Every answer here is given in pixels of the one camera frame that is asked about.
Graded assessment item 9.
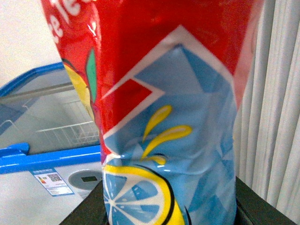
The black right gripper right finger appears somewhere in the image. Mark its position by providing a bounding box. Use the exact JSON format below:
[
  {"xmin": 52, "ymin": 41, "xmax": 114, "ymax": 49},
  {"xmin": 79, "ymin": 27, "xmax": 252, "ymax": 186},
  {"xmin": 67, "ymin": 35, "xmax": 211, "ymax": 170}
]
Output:
[{"xmin": 234, "ymin": 177, "xmax": 295, "ymax": 225}]

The white vertical curtain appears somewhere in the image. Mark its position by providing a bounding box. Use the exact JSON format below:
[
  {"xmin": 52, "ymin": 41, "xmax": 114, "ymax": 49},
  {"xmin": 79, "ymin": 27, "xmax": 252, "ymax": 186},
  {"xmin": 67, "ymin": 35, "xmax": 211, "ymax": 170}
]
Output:
[{"xmin": 234, "ymin": 0, "xmax": 300, "ymax": 224}]

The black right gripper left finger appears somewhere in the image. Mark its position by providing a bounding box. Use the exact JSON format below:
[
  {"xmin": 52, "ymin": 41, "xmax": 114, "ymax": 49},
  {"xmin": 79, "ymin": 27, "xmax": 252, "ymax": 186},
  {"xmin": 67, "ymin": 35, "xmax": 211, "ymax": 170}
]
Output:
[{"xmin": 60, "ymin": 181, "xmax": 108, "ymax": 225}]

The white blue chest freezer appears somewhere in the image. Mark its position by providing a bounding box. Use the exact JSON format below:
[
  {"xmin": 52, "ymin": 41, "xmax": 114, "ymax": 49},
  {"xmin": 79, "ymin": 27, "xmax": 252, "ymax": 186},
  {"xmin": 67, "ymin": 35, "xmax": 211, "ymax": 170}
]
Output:
[{"xmin": 0, "ymin": 63, "xmax": 101, "ymax": 225}]

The glass sliding freezer lid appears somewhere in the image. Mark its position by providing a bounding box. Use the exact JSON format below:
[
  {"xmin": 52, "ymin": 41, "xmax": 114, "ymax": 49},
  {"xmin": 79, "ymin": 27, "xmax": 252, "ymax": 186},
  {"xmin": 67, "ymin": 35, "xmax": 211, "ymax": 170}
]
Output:
[{"xmin": 0, "ymin": 67, "xmax": 101, "ymax": 155}]

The grey round thermostat panel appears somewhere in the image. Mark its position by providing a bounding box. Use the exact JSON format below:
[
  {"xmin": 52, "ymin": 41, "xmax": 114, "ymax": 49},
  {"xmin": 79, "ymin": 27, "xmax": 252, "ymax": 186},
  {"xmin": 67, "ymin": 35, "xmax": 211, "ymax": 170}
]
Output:
[{"xmin": 68, "ymin": 170, "xmax": 102, "ymax": 199}]

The white wire freezer basket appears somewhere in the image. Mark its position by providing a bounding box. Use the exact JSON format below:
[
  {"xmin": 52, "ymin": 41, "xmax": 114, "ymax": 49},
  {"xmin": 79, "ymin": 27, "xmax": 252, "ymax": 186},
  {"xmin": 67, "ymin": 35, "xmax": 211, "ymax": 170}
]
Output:
[{"xmin": 36, "ymin": 100, "xmax": 99, "ymax": 150}]

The blue energy label sticker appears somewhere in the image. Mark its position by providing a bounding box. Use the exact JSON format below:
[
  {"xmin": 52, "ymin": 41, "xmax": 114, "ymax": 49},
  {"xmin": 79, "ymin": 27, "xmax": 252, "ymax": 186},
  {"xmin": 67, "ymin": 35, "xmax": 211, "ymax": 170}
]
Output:
[{"xmin": 30, "ymin": 168, "xmax": 74, "ymax": 197}]

